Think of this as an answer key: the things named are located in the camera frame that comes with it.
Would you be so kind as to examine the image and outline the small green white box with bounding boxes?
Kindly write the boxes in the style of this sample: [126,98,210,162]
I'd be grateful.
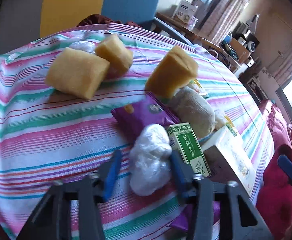
[166,122,211,177]

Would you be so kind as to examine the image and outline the white plastic ball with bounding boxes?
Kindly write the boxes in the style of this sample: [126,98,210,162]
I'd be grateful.
[129,124,172,197]

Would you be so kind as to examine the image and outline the purple snack packet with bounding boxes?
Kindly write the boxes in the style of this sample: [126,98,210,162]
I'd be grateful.
[111,92,181,143]
[169,201,220,232]

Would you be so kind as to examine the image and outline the large white tea box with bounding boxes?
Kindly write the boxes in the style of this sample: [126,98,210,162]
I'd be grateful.
[201,126,256,196]

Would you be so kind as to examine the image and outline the beige cloth roll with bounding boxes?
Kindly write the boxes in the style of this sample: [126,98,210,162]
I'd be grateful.
[168,87,215,139]

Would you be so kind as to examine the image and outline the large yellow sponge block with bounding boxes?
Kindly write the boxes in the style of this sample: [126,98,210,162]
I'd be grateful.
[45,48,110,100]

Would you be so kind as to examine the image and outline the green white candy bag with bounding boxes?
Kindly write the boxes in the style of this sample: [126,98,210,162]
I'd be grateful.
[214,109,240,137]

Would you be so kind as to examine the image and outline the red blanket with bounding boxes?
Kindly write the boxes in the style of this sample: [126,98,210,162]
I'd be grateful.
[256,100,292,239]

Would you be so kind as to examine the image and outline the striped bed cover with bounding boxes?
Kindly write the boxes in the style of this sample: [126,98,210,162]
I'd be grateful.
[0,23,276,240]

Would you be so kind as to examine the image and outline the dark red cloth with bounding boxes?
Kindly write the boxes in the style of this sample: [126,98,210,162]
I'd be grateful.
[77,14,143,29]

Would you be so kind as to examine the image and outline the wooden desk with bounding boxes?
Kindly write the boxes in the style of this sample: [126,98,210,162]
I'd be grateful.
[156,12,241,69]

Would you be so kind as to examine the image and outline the pink curtain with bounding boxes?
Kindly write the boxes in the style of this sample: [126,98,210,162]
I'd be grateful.
[200,0,249,44]

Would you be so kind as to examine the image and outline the white appliance carton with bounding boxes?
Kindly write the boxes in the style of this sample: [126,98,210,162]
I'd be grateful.
[173,0,198,24]

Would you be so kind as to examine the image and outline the grey yellow blue chair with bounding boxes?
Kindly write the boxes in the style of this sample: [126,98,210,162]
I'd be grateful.
[0,0,191,54]

